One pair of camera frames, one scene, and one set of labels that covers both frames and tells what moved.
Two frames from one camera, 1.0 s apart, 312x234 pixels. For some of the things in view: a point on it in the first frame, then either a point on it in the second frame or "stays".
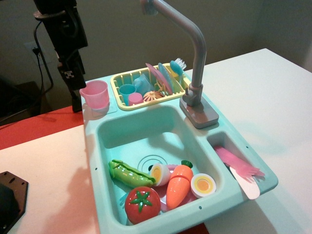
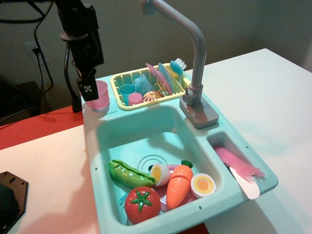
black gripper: (62, 20) → (87, 53)
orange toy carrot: (179, 185) stays
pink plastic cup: (96, 94) stays
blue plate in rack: (166, 77) stays
